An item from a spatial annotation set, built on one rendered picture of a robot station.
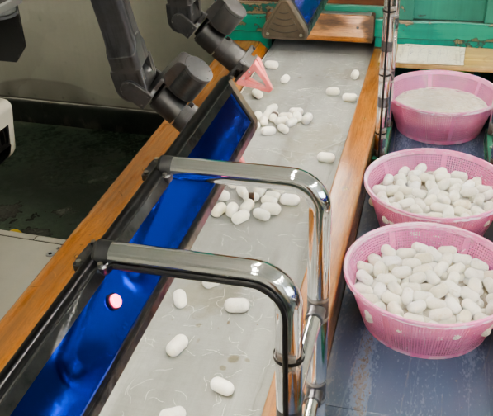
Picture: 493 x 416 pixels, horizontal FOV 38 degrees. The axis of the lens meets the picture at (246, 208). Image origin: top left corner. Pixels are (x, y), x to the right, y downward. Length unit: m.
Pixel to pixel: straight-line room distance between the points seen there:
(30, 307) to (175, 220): 0.48
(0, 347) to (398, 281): 0.61
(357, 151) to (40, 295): 0.70
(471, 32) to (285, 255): 1.04
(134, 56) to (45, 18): 2.15
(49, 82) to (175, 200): 2.82
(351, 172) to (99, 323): 0.91
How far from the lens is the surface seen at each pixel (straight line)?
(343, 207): 1.29
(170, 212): 0.69
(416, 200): 1.37
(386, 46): 1.46
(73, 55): 3.38
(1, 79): 3.65
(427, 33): 2.05
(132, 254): 0.57
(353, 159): 1.45
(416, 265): 1.21
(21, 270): 2.07
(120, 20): 1.23
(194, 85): 1.25
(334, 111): 1.72
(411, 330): 1.07
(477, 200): 1.40
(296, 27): 1.25
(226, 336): 1.05
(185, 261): 0.56
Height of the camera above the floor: 1.45
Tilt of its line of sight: 32 degrees down
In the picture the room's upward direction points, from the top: 2 degrees counter-clockwise
